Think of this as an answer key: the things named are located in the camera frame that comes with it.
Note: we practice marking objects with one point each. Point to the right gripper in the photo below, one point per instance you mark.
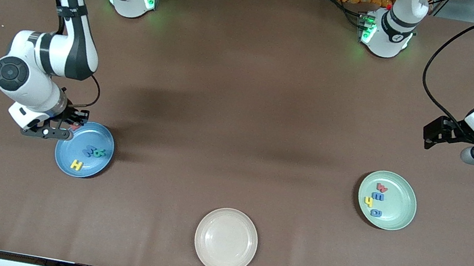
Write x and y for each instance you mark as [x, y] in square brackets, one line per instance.
[70, 116]

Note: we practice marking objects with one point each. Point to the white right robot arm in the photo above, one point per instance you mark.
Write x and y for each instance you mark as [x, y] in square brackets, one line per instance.
[68, 47]

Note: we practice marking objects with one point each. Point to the blue foam lowercase g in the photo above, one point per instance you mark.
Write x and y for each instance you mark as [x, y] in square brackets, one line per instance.
[376, 212]

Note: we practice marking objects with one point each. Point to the teal foam letter R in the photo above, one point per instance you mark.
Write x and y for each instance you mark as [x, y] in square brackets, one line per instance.
[100, 154]

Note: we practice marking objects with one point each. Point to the brown table cover sheet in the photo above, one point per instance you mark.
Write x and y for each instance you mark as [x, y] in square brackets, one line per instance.
[223, 102]

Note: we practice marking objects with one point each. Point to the yellow foam lowercase h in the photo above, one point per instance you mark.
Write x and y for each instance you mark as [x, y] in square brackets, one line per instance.
[369, 202]

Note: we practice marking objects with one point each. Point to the blue foam uppercase W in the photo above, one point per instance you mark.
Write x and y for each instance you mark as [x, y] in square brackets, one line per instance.
[89, 151]

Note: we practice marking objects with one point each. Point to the blue foam lowercase m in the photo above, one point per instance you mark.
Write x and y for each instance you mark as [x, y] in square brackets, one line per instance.
[379, 196]

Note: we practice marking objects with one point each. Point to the blue plate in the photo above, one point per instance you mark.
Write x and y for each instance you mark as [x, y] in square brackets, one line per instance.
[87, 165]

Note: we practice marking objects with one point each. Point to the beige plate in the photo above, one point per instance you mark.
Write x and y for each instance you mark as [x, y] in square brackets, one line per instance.
[226, 240]

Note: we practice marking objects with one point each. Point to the yellow foam uppercase H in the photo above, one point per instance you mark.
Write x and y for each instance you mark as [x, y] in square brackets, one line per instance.
[76, 165]

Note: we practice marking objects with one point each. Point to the pink foam letter Q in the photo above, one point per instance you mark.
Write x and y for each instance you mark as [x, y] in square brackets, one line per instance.
[74, 127]

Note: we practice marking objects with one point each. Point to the green plate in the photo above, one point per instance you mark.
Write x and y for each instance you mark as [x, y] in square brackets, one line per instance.
[398, 203]

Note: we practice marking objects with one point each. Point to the pink foam lowercase w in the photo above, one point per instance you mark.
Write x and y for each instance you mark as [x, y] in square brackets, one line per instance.
[382, 188]

